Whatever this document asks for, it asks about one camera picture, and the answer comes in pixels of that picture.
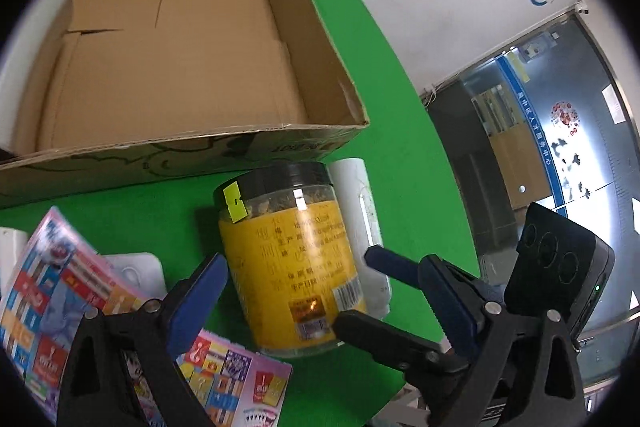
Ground white box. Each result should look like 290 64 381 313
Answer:
0 228 29 298

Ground white folding phone stand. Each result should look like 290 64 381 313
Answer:
102 252 167 303

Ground white plastic bottle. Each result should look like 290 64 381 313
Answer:
327 158 393 319

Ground glass door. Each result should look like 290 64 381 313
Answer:
425 7 640 388

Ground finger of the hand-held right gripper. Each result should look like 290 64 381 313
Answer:
332 309 468 375
364 246 426 290

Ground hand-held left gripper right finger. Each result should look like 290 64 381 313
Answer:
419 254 587 427

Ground green table cover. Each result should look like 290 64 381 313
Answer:
0 0 478 427

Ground cardboard box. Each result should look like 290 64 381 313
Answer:
0 0 371 210

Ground colourful printed card box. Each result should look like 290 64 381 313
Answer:
0 206 293 427

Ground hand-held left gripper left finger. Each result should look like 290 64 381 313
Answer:
57 252 231 427

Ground yellow label jar black lid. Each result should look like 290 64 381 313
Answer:
212 161 368 359

